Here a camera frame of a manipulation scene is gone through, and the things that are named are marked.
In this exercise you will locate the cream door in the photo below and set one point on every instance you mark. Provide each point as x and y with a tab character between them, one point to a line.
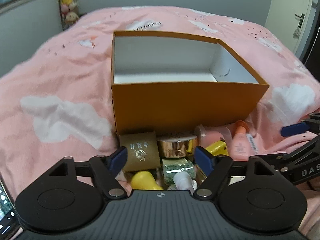
287	5

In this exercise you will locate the white labelled tube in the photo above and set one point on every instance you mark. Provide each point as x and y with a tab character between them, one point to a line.
251	143

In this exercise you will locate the pink cloud printed blanket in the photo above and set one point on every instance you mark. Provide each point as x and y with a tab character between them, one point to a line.
57	80

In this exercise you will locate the green patterned box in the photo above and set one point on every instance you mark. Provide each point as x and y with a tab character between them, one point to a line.
176	170

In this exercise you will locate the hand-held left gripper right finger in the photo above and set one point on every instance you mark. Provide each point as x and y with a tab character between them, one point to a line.
203	158

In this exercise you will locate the hanging plush toys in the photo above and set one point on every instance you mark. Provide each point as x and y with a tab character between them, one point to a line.
68	2

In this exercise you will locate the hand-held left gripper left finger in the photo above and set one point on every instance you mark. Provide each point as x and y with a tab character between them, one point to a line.
119	158

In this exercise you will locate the pink translucent jar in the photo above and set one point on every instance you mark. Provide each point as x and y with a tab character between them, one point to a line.
212	135

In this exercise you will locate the yellow plastic container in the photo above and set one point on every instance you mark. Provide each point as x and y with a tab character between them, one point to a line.
217	148

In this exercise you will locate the dark furniture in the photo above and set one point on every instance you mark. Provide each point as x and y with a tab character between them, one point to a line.
312	55

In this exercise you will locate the small white capped bottle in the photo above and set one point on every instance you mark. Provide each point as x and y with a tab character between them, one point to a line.
184	179

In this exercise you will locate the rose gold round tin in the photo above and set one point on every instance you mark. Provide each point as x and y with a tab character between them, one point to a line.
176	146

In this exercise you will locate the yellow rounded bottle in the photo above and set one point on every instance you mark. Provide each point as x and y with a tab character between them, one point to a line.
143	180

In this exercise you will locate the peach pump bottle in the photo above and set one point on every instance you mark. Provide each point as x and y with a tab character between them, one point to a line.
240	142

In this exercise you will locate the black smartphone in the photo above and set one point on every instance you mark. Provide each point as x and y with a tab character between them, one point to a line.
6	205

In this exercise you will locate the orange cardboard box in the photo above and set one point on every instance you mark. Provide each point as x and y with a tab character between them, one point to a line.
185	105

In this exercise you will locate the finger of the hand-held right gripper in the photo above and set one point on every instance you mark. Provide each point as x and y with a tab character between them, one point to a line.
303	151
295	129

